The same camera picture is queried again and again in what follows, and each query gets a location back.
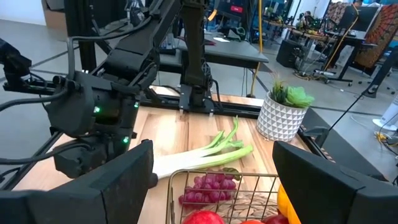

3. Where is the green and white leek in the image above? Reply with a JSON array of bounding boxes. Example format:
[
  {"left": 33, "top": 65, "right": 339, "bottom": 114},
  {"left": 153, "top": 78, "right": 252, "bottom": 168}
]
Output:
[{"left": 152, "top": 116, "right": 254, "bottom": 180}]

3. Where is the gold wire basket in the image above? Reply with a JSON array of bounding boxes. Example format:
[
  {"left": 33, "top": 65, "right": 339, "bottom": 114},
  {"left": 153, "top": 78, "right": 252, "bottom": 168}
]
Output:
[{"left": 164, "top": 169, "right": 280, "bottom": 224}]

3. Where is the succulent in white patterned pot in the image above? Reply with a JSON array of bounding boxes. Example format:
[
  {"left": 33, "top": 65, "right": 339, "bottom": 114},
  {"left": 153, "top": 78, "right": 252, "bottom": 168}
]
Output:
[{"left": 256, "top": 73, "right": 315, "bottom": 142}]

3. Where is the orange patterned panel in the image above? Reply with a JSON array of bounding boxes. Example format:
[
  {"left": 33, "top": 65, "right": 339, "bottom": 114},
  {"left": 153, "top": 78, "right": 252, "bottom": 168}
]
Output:
[{"left": 354, "top": 3, "right": 398, "bottom": 69}]

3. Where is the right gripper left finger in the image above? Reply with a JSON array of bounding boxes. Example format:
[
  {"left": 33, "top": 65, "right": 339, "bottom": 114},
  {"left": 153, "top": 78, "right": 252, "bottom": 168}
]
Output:
[{"left": 0, "top": 139, "right": 159, "bottom": 224}]

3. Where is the white fan base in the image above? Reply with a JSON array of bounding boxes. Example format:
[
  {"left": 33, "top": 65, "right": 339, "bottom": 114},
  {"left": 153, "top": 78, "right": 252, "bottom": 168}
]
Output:
[{"left": 372, "top": 95, "right": 398, "bottom": 131}]

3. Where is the yellow bell pepper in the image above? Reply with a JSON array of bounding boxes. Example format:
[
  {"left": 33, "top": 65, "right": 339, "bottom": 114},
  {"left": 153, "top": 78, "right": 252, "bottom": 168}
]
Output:
[{"left": 276, "top": 183, "right": 302, "bottom": 224}]

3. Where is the yellow cable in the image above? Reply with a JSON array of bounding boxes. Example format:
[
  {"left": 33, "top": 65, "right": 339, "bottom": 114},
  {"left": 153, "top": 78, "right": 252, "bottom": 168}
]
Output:
[{"left": 250, "top": 0, "right": 264, "bottom": 97}]

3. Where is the dark grey desk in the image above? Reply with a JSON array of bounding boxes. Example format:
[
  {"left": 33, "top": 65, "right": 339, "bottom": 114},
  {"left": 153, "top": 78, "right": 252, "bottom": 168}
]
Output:
[{"left": 158, "top": 32, "right": 270, "bottom": 71}]

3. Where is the cardboard box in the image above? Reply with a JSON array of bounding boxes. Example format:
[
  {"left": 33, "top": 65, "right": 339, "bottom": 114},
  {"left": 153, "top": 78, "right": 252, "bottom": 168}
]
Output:
[{"left": 42, "top": 0, "right": 68, "bottom": 32}]

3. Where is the black stand leg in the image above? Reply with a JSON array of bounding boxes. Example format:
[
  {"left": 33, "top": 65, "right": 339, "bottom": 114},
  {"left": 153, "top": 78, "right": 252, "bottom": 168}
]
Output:
[{"left": 362, "top": 46, "right": 398, "bottom": 99}]

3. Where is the black vertical post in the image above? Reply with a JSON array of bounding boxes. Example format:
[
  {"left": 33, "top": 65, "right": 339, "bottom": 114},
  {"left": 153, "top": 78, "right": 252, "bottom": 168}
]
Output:
[{"left": 63, "top": 0, "right": 98, "bottom": 73}]

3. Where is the black computer tower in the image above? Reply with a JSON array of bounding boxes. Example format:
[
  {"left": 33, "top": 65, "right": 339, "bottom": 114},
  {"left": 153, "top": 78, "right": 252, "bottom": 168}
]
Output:
[{"left": 275, "top": 39, "right": 304, "bottom": 68}]

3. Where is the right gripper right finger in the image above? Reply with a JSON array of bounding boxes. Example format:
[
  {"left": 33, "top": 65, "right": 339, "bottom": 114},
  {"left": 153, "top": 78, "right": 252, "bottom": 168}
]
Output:
[{"left": 272, "top": 141, "right": 398, "bottom": 224}]

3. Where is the purple grape bunch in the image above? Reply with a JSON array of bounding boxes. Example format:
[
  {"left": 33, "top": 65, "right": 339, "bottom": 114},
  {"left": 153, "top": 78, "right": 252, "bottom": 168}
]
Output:
[{"left": 178, "top": 167, "right": 242, "bottom": 208}]

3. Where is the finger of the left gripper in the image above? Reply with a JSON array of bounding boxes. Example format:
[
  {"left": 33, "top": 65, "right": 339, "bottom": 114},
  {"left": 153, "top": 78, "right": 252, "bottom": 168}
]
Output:
[{"left": 0, "top": 39, "right": 32, "bottom": 82}]

